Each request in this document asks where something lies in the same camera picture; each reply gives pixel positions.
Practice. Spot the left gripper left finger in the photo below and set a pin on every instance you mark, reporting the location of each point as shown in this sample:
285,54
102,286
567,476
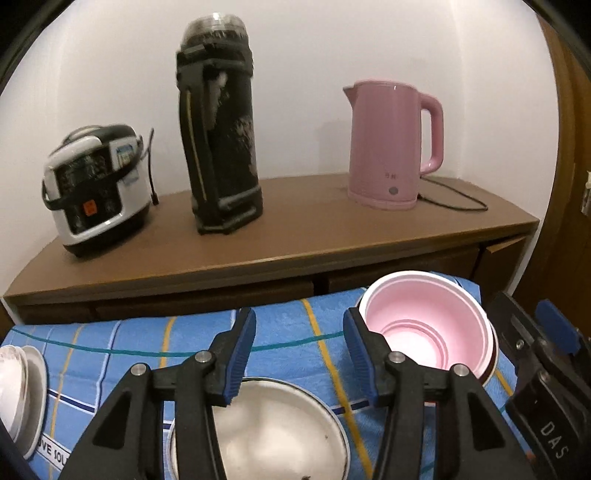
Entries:
124,438

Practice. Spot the black thermos flask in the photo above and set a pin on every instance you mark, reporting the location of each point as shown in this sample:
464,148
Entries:
214,69

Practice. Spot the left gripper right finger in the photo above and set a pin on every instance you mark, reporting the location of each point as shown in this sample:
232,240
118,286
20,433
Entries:
473,440

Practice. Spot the brown wooden sideboard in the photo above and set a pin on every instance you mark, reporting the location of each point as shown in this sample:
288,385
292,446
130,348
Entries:
311,240

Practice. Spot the stainless steel bowl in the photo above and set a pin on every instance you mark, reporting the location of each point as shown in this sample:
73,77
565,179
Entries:
492,366

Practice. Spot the silver rice cooker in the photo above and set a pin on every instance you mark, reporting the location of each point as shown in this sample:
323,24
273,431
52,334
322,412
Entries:
98,186

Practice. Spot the white enamel bowl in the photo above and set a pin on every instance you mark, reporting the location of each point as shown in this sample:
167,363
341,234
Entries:
276,430

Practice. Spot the pink plastic bowl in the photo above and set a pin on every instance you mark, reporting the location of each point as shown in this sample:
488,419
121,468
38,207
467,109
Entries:
430,318

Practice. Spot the floral white plate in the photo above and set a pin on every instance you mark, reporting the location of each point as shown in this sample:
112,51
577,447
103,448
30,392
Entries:
14,377

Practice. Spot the pink electric kettle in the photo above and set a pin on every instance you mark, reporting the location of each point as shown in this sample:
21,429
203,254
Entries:
397,137

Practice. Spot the right silver door handle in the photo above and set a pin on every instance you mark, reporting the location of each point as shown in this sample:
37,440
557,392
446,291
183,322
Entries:
586,200

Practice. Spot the blue plaid tablecloth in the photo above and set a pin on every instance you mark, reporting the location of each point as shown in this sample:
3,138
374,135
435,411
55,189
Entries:
299,342

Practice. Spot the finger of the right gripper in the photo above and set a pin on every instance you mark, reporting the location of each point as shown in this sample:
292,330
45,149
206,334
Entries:
558,329
521,332

